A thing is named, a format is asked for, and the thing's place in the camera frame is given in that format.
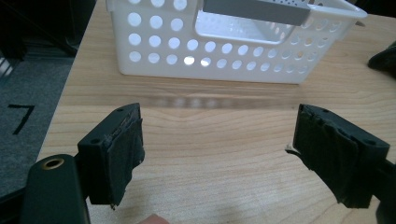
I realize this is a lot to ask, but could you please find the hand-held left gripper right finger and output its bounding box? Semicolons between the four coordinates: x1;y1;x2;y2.
285;103;391;210

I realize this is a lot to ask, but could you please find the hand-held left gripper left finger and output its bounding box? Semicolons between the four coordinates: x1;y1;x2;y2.
77;103;146;210

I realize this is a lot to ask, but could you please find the black object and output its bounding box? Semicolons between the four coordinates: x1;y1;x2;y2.
367;41;396;79

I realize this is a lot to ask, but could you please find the white perforated plastic basket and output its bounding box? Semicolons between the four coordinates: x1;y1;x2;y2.
105;0;369;85

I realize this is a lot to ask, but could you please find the dark furniture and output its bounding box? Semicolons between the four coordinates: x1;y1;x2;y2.
0;0;98;61

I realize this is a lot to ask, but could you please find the grey flat bar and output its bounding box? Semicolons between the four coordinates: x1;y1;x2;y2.
202;0;313;27

